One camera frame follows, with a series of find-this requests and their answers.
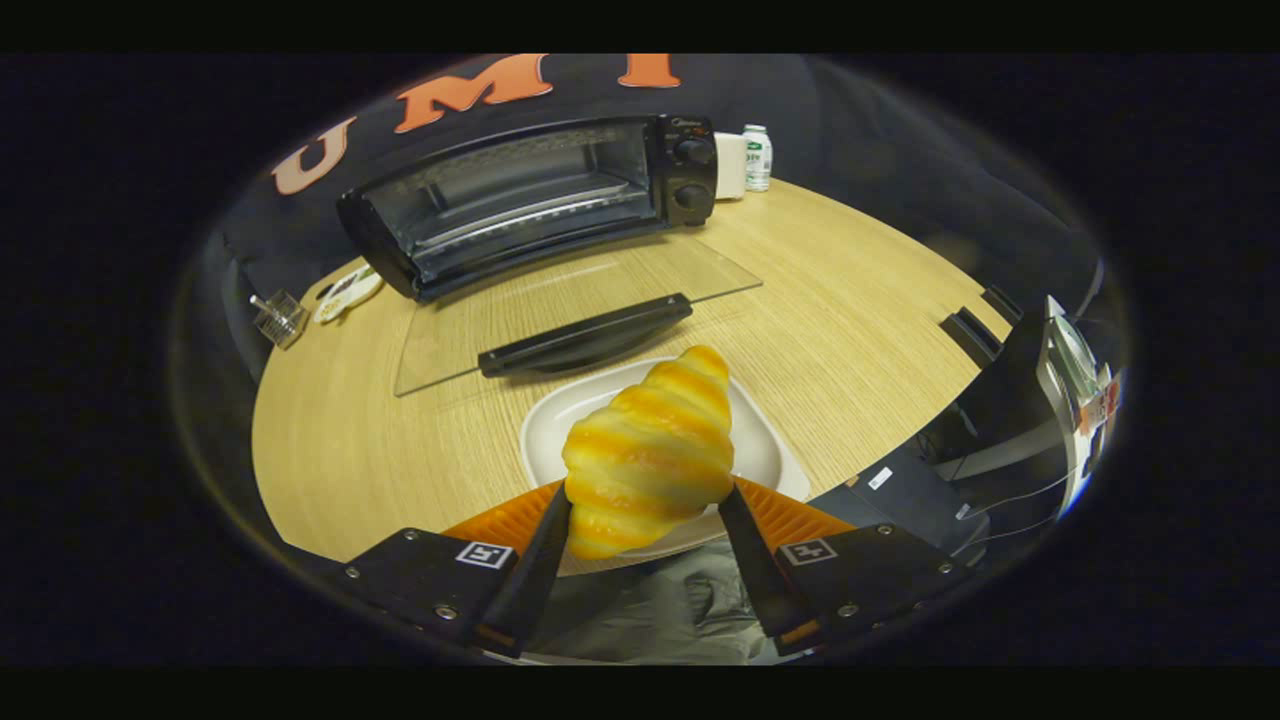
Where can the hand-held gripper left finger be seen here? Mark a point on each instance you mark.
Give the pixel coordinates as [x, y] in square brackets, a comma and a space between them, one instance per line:
[535, 570]

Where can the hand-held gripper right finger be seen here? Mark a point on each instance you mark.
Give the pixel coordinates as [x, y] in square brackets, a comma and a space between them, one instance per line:
[755, 570]

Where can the golden croissant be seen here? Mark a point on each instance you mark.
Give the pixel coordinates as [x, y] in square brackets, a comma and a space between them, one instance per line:
[650, 450]

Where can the glass toaster oven door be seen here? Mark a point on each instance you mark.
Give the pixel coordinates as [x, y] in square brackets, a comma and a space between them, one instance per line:
[585, 335]

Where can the black toaster oven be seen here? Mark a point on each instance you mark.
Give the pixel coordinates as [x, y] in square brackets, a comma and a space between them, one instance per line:
[690, 170]

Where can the white pop-up toaster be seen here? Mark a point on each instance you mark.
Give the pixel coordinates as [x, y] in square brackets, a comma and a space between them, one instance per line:
[730, 165]

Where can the person's grey clothing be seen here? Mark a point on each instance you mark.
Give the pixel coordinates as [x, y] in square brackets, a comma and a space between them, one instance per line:
[650, 610]

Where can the white plate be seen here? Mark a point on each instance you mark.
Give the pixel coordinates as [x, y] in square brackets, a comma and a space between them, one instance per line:
[765, 450]

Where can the black monitor back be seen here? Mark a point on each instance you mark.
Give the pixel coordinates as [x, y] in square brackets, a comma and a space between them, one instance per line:
[1000, 400]

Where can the black table clamp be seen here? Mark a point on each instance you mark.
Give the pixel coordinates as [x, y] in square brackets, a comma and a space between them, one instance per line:
[968, 338]
[1002, 303]

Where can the small white green-label bottle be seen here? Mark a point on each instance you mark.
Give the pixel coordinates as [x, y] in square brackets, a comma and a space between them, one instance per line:
[758, 160]

